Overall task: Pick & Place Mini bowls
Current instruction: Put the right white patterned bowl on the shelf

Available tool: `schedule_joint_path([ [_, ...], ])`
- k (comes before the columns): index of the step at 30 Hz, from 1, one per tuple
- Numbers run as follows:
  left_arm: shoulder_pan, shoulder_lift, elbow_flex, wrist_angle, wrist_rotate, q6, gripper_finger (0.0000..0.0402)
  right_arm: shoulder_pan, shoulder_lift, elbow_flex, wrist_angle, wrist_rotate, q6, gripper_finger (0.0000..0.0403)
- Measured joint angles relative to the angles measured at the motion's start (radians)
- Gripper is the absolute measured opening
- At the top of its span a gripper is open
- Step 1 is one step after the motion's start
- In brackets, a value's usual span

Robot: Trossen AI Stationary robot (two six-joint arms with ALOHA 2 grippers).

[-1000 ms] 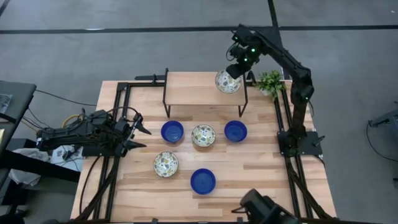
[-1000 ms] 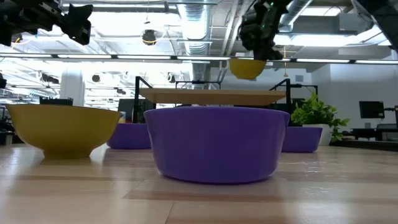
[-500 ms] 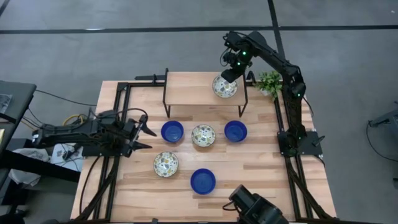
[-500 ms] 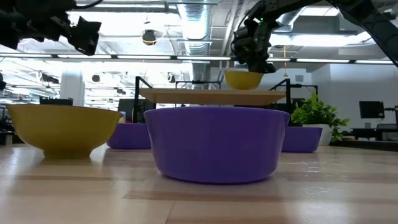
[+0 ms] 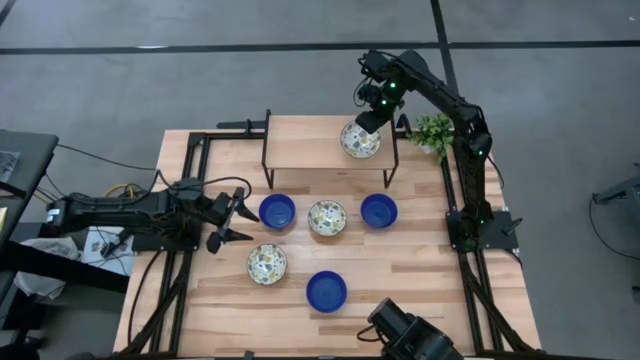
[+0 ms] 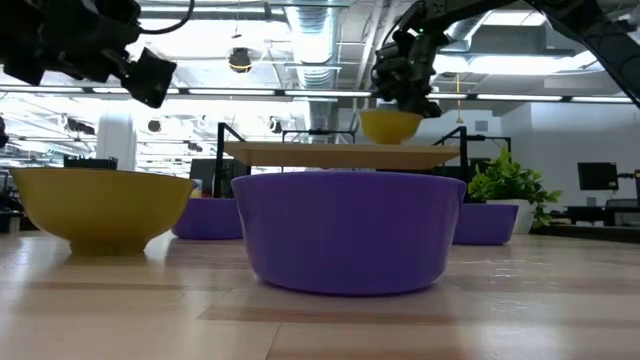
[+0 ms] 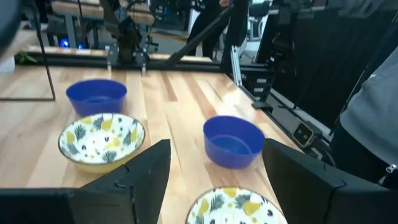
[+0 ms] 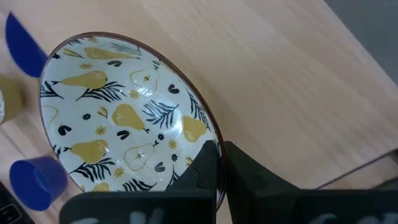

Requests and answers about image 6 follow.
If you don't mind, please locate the wooden shelf rack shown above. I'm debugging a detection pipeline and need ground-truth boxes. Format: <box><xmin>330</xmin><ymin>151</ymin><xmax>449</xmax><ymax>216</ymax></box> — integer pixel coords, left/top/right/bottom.
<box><xmin>214</xmin><ymin>122</ymin><xmax>512</xmax><ymax>204</ymax></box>

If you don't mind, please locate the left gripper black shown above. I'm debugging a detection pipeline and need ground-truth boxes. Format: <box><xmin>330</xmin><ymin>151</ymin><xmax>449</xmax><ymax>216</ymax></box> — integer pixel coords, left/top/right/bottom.
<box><xmin>42</xmin><ymin>0</ymin><xmax>177</xmax><ymax>109</ymax></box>

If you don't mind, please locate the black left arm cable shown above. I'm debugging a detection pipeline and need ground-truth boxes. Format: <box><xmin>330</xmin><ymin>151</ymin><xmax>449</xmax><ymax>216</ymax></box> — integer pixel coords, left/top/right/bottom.
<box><xmin>138</xmin><ymin>0</ymin><xmax>197</xmax><ymax>36</ymax></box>

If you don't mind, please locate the black desk monitor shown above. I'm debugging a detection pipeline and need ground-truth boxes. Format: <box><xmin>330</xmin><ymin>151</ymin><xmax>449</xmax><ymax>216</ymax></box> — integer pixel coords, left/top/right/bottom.
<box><xmin>577</xmin><ymin>162</ymin><xmax>620</xmax><ymax>192</ymax></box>

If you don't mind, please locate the violet-blue plastic mini bowl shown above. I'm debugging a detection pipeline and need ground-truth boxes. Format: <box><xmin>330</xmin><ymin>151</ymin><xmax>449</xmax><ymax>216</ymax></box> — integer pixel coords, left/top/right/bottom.
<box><xmin>452</xmin><ymin>202</ymin><xmax>520</xmax><ymax>246</ymax></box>
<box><xmin>172</xmin><ymin>197</ymin><xmax>244</xmax><ymax>241</ymax></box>
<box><xmin>230</xmin><ymin>171</ymin><xmax>468</xmax><ymax>296</ymax></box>

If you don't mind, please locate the hanging orange cord pendant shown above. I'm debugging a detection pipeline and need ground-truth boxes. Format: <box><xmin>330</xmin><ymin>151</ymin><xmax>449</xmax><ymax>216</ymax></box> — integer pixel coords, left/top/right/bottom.
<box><xmin>453</xmin><ymin>73</ymin><xmax>464</xmax><ymax>125</ymax></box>

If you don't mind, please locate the white plant pot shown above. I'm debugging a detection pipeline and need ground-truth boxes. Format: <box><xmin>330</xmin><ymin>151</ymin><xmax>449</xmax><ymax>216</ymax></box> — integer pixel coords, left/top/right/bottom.
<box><xmin>487</xmin><ymin>198</ymin><xmax>535</xmax><ymax>235</ymax></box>

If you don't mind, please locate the white round building column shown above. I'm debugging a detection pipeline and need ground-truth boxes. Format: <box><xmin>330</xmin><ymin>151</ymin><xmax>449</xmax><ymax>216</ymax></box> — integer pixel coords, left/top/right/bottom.
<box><xmin>96</xmin><ymin>110</ymin><xmax>137</xmax><ymax>171</ymax></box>

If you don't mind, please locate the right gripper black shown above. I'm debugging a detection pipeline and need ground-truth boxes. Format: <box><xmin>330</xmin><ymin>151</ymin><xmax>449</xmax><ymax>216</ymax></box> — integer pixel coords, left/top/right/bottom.
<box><xmin>370</xmin><ymin>27</ymin><xmax>449</xmax><ymax>120</ymax></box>

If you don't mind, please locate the yellow mini bowl speckled inside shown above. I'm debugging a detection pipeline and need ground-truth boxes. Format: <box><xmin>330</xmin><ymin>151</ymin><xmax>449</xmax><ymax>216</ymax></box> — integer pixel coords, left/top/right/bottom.
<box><xmin>9</xmin><ymin>167</ymin><xmax>195</xmax><ymax>256</ymax></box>
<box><xmin>358</xmin><ymin>108</ymin><xmax>425</xmax><ymax>146</ymax></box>

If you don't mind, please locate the round black ceiling device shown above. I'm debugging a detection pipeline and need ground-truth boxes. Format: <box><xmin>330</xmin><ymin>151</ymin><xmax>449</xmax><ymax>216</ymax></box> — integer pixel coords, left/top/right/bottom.
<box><xmin>228</xmin><ymin>47</ymin><xmax>253</xmax><ymax>75</ymax></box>

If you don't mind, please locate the green leafy plant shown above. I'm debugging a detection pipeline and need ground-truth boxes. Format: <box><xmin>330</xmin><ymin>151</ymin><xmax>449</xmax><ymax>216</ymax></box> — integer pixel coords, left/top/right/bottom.
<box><xmin>467</xmin><ymin>147</ymin><xmax>564</xmax><ymax>230</ymax></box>

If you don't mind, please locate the silver slanted ceiling duct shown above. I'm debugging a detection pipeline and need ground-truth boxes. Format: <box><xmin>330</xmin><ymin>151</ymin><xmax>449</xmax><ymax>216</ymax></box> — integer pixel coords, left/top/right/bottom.
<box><xmin>444</xmin><ymin>14</ymin><xmax>494</xmax><ymax>44</ymax></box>

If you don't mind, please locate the long ceiling light strip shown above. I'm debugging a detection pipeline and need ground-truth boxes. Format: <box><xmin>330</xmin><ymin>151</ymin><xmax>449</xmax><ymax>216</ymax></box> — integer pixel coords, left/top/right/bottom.
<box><xmin>0</xmin><ymin>85</ymin><xmax>84</xmax><ymax>94</ymax></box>
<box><xmin>476</xmin><ymin>93</ymin><xmax>564</xmax><ymax>102</ymax></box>
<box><xmin>284</xmin><ymin>90</ymin><xmax>374</xmax><ymax>98</ymax></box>
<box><xmin>571</xmin><ymin>96</ymin><xmax>634</xmax><ymax>104</ymax></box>
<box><xmin>187</xmin><ymin>88</ymin><xmax>276</xmax><ymax>97</ymax></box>

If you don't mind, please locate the light wooden shelf board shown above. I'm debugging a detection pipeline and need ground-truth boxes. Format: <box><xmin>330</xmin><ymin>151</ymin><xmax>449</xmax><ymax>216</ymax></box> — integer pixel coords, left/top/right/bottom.
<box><xmin>223</xmin><ymin>141</ymin><xmax>461</xmax><ymax>171</ymax></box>

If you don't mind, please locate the dark office desk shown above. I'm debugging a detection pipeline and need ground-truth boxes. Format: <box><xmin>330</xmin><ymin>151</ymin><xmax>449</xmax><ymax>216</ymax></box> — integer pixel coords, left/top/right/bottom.
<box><xmin>549</xmin><ymin>198</ymin><xmax>640</xmax><ymax>227</ymax></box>

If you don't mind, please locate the tall black office cabinet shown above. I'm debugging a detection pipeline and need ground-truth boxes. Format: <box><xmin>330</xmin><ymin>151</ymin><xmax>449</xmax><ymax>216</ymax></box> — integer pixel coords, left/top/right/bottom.
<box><xmin>63</xmin><ymin>156</ymin><xmax>119</xmax><ymax>170</ymax></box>

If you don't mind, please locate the silver ribbed ceiling duct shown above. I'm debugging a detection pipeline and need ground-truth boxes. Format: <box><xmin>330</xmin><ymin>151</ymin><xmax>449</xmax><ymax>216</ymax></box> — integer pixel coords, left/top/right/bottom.
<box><xmin>284</xmin><ymin>0</ymin><xmax>346</xmax><ymax>132</ymax></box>

